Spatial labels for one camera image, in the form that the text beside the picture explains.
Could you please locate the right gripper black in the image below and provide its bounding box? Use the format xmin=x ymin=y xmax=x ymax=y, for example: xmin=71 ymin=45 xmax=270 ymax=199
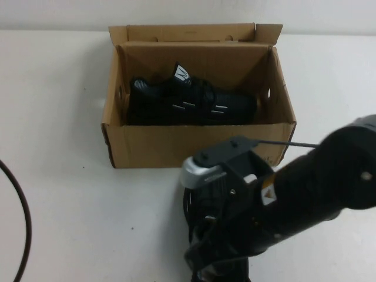
xmin=187 ymin=170 xmax=265 ymax=256

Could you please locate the black knit sneaker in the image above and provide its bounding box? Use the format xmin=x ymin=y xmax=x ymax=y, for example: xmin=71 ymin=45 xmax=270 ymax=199
xmin=127 ymin=61 xmax=259 ymax=126
xmin=182 ymin=187 xmax=250 ymax=282

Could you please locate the brown cardboard shoe box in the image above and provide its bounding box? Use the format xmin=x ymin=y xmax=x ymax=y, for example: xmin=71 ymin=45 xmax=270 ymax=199
xmin=101 ymin=23 xmax=297 ymax=170

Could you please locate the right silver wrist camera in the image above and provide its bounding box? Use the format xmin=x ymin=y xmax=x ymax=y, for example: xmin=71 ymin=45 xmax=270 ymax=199
xmin=180 ymin=156 xmax=226 ymax=189

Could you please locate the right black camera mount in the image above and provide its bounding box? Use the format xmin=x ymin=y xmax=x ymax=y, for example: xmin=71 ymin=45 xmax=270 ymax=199
xmin=195 ymin=135 xmax=276 ymax=194

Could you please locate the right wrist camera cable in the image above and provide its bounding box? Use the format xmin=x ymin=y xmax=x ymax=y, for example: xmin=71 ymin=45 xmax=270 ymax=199
xmin=254 ymin=139 xmax=323 ymax=149

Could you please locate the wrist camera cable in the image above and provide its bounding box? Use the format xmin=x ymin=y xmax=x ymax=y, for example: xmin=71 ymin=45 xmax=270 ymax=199
xmin=254 ymin=139 xmax=323 ymax=149
xmin=0 ymin=159 xmax=32 ymax=267

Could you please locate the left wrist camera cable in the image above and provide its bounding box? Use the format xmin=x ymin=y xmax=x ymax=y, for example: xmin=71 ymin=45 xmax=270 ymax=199
xmin=0 ymin=159 xmax=32 ymax=267

